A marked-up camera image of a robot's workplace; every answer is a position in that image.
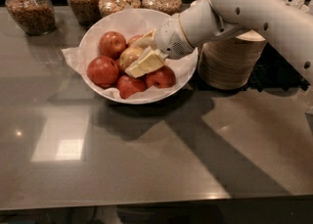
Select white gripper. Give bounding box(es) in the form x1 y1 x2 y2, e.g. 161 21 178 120
125 15 195 78

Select yellow-green apple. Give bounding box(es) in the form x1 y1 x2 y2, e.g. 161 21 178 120
118 46 143 72

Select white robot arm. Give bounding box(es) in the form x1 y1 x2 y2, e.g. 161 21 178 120
126 0 313 83

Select red apple back right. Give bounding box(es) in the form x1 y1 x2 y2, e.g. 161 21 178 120
127 34 143 47

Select red apple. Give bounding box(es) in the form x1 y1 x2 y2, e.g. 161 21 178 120
87 56 119 88
127 34 143 47
98 31 126 59
145 66 176 88
116 75 146 99

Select red apple front right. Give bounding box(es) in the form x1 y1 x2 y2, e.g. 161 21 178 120
145 66 176 88

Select white bowl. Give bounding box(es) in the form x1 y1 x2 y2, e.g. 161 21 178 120
77 8 200 105

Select red apple back left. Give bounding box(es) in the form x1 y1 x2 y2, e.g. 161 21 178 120
98 31 126 59

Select red apple front centre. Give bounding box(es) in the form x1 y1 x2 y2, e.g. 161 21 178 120
116 75 146 99

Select red apple front left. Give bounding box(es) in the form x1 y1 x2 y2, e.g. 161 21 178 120
87 56 119 88

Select rear stack paper bowls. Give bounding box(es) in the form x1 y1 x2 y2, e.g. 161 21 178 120
190 0 211 10

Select white paper liner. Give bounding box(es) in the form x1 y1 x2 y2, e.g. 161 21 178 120
61 8 199 102

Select glass jar brown cereal left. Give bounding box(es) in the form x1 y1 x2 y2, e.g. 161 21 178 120
5 0 56 35

